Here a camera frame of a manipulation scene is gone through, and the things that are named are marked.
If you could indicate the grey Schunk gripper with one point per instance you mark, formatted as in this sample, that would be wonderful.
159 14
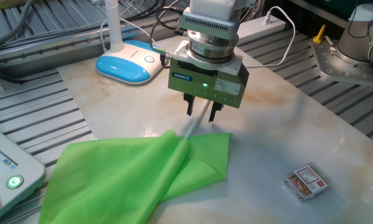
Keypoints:
205 84

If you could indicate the green flag with white stick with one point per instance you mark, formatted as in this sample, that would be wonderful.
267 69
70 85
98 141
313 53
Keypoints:
111 174

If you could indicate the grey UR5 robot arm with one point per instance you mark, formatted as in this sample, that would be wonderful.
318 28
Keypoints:
357 40

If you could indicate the silver force torque sensor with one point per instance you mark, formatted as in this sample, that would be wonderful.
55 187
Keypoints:
211 46

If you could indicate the white vented wrist block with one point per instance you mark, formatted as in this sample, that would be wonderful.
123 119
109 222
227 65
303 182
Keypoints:
205 25

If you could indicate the glossy marble pattern board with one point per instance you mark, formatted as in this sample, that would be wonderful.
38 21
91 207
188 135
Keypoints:
282 130

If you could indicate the blue and white lamp base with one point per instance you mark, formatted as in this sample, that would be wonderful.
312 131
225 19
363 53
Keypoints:
124 67

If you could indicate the white power strip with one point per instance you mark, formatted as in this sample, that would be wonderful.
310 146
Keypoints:
254 29

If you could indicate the clear box of paper clips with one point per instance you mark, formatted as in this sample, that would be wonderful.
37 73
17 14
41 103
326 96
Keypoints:
306 183

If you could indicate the yellow plastic hook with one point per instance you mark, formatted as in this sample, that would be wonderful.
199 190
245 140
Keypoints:
319 35

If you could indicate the grey teach pendant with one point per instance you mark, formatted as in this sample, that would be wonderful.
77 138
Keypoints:
5 161

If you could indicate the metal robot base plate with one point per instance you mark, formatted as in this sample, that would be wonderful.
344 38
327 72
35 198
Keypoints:
329 65

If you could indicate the long aluminium table rail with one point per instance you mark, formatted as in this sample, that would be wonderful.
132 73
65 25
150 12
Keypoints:
49 49

